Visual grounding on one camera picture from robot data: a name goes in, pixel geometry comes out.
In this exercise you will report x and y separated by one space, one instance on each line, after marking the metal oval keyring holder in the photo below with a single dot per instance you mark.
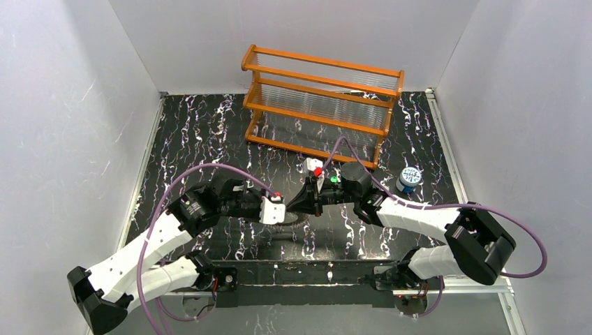
291 220

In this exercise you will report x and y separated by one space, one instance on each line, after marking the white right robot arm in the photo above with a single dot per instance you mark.
473 243

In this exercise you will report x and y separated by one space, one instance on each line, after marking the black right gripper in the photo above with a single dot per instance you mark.
317 197

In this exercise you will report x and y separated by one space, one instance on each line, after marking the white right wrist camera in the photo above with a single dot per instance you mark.
315 169

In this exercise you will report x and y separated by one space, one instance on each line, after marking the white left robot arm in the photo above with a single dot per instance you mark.
108 291

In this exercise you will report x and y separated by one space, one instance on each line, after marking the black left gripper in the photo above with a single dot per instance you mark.
258 207

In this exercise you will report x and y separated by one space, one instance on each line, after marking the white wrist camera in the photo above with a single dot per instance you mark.
315 169
272 209

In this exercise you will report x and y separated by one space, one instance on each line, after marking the orange wooden rack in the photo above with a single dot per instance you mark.
303 103

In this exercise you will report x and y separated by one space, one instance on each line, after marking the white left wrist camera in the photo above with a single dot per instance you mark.
272 209

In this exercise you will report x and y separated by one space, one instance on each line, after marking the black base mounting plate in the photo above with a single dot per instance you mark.
318 283

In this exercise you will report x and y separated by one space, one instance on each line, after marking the blue lidded jar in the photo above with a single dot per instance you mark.
408 179

